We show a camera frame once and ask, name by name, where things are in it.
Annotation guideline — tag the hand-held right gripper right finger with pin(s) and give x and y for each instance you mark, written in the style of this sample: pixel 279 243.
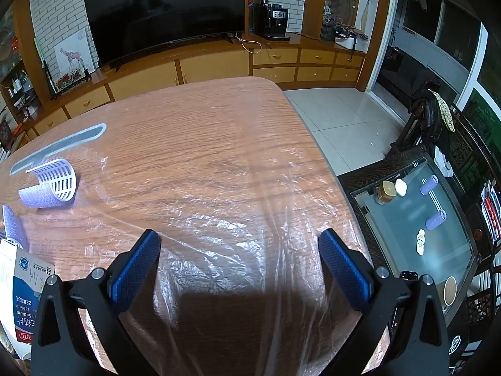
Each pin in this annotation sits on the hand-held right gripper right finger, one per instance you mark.
pixel 344 270

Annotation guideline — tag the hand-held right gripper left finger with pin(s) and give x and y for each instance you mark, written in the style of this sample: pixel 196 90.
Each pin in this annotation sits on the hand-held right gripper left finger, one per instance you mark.
pixel 135 272

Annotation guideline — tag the white and blue medicine box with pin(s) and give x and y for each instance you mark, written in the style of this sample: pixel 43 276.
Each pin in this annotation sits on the white and blue medicine box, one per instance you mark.
pixel 19 301

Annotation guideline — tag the small black device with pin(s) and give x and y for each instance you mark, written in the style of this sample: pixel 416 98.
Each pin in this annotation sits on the small black device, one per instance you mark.
pixel 409 275

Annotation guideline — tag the glass coffee table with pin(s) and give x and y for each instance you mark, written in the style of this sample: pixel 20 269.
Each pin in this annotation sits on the glass coffee table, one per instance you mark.
pixel 403 235

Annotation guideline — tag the small cartoon figure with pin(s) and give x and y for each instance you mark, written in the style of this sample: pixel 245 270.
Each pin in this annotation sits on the small cartoon figure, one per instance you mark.
pixel 421 241

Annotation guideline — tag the amber jar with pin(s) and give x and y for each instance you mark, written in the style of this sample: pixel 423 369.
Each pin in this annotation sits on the amber jar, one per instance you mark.
pixel 385 192

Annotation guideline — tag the small white container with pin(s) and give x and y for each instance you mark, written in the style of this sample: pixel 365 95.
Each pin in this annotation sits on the small white container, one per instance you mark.
pixel 400 187

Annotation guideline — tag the cup with tan drink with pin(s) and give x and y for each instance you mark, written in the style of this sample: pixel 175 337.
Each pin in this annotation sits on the cup with tan drink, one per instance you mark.
pixel 450 290

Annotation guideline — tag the white and purple hair roller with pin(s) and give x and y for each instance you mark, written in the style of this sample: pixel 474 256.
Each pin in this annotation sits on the white and purple hair roller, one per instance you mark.
pixel 58 182

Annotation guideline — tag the grey plastic strip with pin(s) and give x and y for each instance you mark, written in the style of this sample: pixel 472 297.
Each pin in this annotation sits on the grey plastic strip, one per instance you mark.
pixel 78 137

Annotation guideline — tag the row of books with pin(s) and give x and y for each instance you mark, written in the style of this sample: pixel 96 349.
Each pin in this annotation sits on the row of books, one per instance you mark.
pixel 491 215

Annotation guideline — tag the dark wooden chair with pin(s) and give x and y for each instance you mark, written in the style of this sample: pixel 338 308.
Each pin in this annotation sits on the dark wooden chair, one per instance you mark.
pixel 420 117

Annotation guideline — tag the patterned cloth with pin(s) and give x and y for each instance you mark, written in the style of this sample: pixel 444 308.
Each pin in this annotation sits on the patterned cloth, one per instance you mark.
pixel 444 111

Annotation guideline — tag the cluttered wooden shelf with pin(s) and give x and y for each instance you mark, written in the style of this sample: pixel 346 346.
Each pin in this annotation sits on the cluttered wooden shelf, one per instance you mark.
pixel 17 94

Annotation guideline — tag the wooden TV cabinet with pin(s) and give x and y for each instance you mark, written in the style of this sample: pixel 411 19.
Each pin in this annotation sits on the wooden TV cabinet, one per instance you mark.
pixel 211 66

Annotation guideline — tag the horse painting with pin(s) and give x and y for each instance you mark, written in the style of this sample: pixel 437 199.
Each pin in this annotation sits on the horse painting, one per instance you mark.
pixel 72 58

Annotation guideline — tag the black flat television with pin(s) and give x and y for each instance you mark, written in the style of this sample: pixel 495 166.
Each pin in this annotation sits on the black flat television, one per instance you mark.
pixel 164 15

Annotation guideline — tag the black coffee machine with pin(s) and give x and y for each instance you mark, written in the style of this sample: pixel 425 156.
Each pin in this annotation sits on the black coffee machine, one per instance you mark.
pixel 274 21

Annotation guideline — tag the glass display cabinet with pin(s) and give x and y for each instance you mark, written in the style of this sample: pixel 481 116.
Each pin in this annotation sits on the glass display cabinet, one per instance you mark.
pixel 340 0

